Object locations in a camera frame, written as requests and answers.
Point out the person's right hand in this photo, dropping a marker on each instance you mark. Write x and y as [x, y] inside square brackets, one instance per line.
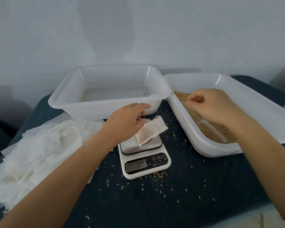
[213, 104]

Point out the person's left hand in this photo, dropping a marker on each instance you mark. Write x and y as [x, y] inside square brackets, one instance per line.
[121, 123]

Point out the white plastic tub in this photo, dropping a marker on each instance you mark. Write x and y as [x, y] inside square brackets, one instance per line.
[104, 109]

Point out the brown grain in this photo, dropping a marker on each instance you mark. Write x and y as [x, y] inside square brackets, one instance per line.
[225, 133]

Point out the white tray of grain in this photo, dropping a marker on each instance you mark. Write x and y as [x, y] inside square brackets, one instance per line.
[266, 102]

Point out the pile of white bags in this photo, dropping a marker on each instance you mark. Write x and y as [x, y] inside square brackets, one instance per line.
[38, 154]

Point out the person's left forearm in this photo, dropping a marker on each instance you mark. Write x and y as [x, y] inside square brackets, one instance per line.
[57, 187]

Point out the person's right forearm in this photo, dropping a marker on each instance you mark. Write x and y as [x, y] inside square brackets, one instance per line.
[270, 163]

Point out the white digital kitchen scale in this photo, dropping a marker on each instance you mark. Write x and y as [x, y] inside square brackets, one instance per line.
[145, 163]

